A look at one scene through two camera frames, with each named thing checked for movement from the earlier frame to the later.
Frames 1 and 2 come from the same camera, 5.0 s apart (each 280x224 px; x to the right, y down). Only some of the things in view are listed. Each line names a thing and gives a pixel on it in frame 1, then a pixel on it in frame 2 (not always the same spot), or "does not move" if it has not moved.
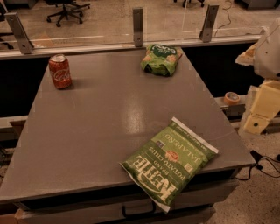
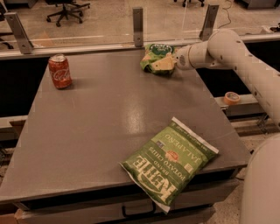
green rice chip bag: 161,59 does not move
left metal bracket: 26,45 does not move
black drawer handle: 125,215 does not move
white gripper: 269,55 to 182,59
